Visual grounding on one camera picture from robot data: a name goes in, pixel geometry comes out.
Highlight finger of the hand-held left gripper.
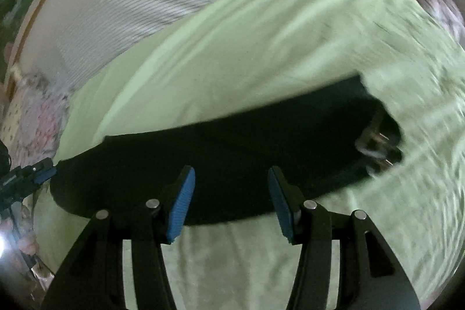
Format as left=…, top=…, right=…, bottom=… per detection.
left=11, top=157, right=58, bottom=187

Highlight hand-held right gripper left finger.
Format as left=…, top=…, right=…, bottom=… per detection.
left=42, top=165, right=196, bottom=310

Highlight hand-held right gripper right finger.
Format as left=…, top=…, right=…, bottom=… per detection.
left=267, top=166, right=424, bottom=310

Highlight black pants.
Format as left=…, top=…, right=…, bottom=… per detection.
left=49, top=74, right=405, bottom=227

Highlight floral quilt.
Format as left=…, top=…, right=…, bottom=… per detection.
left=0, top=72, right=71, bottom=165

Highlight light green bed sheet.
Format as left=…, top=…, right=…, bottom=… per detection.
left=33, top=0, right=465, bottom=310

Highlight white striped blanket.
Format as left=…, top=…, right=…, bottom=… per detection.
left=20, top=0, right=396, bottom=93

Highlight floral pillow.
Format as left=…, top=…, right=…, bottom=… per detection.
left=409, top=0, right=465, bottom=49

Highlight wooden bed frame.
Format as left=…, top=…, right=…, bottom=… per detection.
left=3, top=0, right=110, bottom=100

